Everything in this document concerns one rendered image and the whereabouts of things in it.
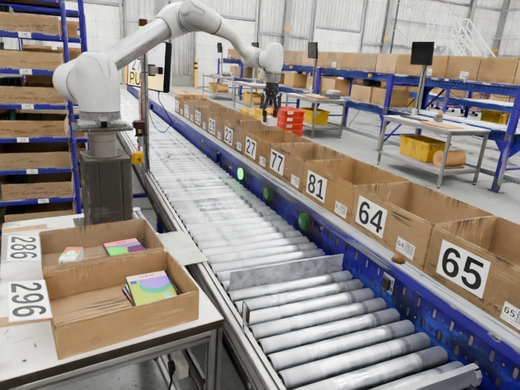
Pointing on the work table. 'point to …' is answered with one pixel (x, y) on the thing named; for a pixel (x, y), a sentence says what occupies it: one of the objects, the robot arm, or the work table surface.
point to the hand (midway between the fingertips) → (269, 117)
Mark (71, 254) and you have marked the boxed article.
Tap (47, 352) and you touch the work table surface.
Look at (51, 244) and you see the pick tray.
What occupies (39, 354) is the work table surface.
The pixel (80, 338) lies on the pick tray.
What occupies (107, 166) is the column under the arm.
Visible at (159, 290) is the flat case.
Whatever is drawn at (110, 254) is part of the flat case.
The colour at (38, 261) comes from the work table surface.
